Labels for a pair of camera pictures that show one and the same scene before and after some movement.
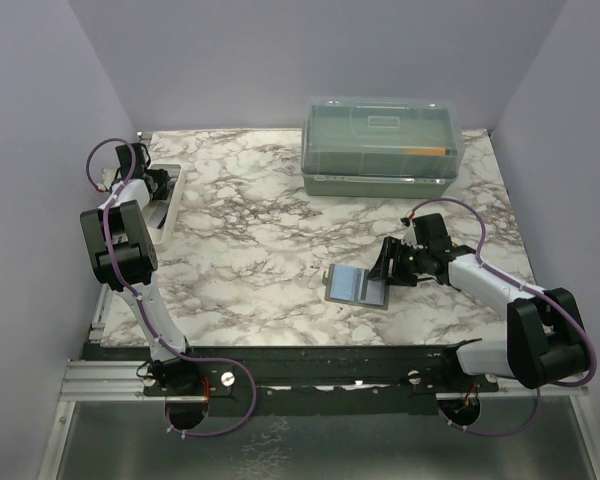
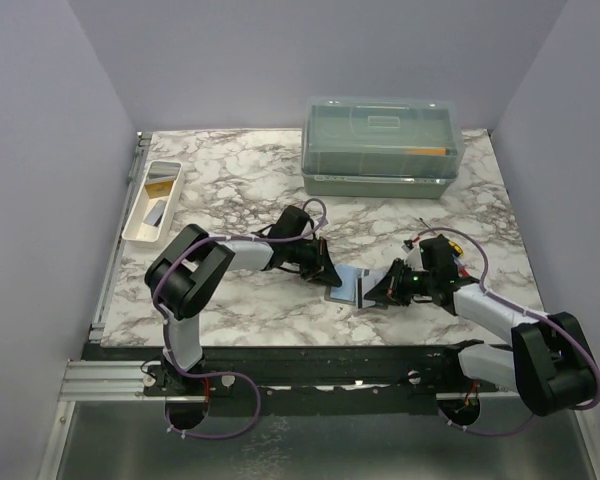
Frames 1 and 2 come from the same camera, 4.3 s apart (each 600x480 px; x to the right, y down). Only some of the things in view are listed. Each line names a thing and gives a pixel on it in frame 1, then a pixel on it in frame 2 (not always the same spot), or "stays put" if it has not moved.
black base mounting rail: x=304 y=379 stays put
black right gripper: x=390 y=250 -> x=385 y=291
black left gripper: x=160 y=178 -> x=321 y=269
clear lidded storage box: x=370 y=146 stays put
